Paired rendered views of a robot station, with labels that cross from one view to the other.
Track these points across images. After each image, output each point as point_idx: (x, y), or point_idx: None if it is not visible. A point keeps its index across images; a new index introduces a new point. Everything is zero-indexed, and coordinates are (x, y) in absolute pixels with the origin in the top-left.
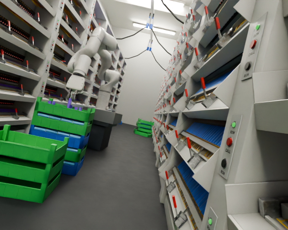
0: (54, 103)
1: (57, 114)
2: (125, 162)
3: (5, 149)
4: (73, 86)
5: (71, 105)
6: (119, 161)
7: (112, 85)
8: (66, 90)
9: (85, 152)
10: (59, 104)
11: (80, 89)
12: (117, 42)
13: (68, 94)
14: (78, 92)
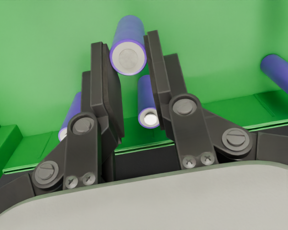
0: None
1: None
2: None
3: None
4: (140, 211)
5: (148, 113)
6: (13, 174)
7: None
8: (238, 131)
9: (129, 176)
10: (260, 123)
11: (4, 220)
12: None
13: (176, 83)
14: (49, 170)
